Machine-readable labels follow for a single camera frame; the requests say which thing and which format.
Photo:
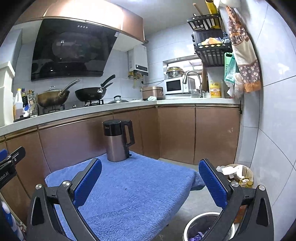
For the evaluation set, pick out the brass wok with lid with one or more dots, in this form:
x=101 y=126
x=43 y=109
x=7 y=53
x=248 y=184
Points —
x=53 y=97

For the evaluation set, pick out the white gas water heater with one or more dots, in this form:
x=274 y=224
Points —
x=137 y=61

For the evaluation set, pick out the bag of rubbish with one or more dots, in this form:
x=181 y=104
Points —
x=239 y=173

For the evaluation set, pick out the brown upper cabinets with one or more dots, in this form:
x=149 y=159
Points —
x=96 y=12

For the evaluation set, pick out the black range hood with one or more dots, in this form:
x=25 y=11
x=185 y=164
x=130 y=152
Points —
x=66 y=48

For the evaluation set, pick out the white rice dispenser box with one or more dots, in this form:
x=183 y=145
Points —
x=6 y=95

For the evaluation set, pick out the black frying pan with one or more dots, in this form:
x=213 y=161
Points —
x=94 y=93

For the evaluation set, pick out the purple wrapper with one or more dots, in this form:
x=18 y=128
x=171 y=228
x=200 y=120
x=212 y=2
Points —
x=197 y=237

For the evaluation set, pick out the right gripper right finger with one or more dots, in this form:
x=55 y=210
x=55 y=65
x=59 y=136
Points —
x=257 y=222

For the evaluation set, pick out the floral hanging apron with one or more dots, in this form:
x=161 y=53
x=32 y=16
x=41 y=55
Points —
x=244 y=53

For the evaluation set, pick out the brown cabinets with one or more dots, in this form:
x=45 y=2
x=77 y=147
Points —
x=96 y=12
x=182 y=133

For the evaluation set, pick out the chrome sink faucet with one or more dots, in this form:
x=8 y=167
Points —
x=189 y=84

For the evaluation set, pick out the yellow detergent bottle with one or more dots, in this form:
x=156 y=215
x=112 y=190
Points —
x=215 y=89

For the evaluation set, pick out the glass pot lid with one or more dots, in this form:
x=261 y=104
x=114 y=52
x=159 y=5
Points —
x=118 y=99

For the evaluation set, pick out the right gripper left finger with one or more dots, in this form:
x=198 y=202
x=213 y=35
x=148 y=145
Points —
x=43 y=222

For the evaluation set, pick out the steel pot on microwave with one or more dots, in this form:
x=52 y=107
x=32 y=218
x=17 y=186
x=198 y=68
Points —
x=173 y=72

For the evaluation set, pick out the green cutting board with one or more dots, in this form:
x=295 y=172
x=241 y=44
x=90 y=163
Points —
x=230 y=68

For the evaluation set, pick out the black wall dish rack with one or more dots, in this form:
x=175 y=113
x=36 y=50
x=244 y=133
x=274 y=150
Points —
x=210 y=40

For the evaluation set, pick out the white microwave oven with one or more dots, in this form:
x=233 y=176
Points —
x=173 y=86

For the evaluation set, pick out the steel trash bin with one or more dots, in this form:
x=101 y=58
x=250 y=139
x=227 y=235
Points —
x=200 y=223

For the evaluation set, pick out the brown rice cooker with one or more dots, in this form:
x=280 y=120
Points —
x=155 y=91

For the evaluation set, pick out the brown lower cabinets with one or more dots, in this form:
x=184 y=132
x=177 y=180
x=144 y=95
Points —
x=182 y=133

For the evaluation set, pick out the dark sauce bottle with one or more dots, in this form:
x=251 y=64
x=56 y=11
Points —
x=30 y=103

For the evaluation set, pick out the white oil jug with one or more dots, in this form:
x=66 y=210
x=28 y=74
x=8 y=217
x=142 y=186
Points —
x=18 y=104

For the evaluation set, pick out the blue towel mat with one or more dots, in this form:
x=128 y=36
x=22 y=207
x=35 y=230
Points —
x=136 y=198

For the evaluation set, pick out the gas stove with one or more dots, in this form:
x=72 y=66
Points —
x=67 y=106

